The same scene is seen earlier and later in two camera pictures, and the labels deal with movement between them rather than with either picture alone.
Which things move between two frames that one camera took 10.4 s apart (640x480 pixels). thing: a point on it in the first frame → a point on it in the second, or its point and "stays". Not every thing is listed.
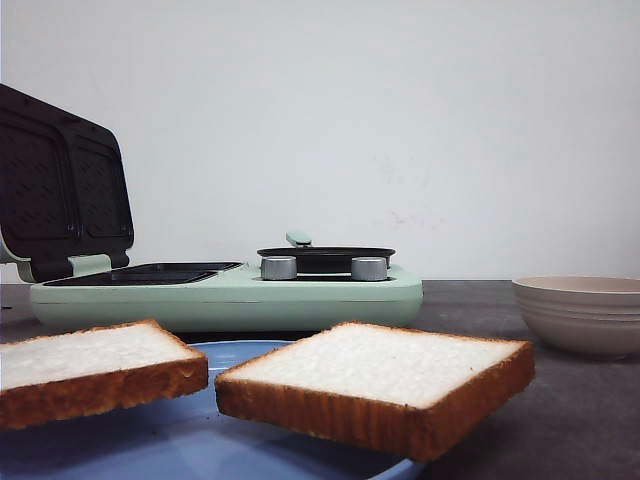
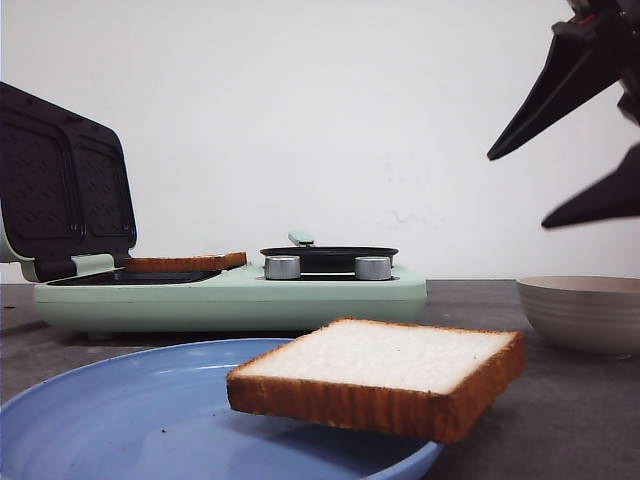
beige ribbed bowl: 582,315 stays
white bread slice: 62,376 → 205,261
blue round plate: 194,437 stays
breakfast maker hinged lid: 65,202 stays
